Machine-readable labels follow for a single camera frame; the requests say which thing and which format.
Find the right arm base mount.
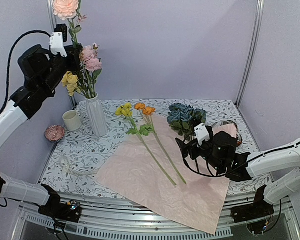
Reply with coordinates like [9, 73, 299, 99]
[230, 185, 275, 223]

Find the pink wrapping paper sheet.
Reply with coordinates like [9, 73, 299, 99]
[95, 115, 230, 234]

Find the aluminium front rail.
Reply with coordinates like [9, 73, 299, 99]
[12, 193, 300, 240]

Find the pink peony flower stem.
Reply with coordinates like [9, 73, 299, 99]
[80, 43, 103, 99]

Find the left aluminium frame post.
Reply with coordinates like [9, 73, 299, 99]
[46, 0, 77, 109]

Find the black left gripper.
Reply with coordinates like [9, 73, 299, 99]
[39, 43, 82, 93]

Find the peach peony flower stem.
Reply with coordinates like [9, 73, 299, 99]
[52, 0, 91, 98]

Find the yellow poppy flower stem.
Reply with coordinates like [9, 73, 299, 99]
[115, 103, 177, 187]

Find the blue flower bunch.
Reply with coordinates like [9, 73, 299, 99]
[167, 102, 207, 142]

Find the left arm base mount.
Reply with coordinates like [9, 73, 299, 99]
[38, 184, 82, 223]

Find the pale yellow rose bunch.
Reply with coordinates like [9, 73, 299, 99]
[61, 71, 90, 99]

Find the cream ceramic mug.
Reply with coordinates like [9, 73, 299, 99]
[62, 110, 82, 132]

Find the aluminium frame post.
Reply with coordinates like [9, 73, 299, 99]
[46, 0, 77, 109]
[235, 0, 265, 109]

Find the orange poppy flower stem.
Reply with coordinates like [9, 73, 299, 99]
[134, 102, 188, 185]

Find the pink patterned ball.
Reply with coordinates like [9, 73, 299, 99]
[44, 125, 65, 143]

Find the cream printed ribbon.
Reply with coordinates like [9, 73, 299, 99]
[58, 156, 100, 177]

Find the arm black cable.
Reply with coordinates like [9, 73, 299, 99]
[182, 132, 300, 178]
[0, 30, 53, 126]

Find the white ribbed ceramic vase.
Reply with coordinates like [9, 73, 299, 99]
[86, 94, 108, 137]

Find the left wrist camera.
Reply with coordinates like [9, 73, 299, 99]
[49, 24, 68, 58]

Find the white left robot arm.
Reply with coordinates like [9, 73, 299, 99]
[0, 44, 81, 217]

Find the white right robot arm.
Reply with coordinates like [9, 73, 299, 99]
[176, 131, 300, 218]

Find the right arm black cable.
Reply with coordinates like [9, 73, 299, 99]
[182, 132, 300, 178]

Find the right aluminium frame post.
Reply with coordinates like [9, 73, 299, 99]
[235, 0, 265, 109]

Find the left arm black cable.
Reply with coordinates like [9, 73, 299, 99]
[0, 30, 53, 126]

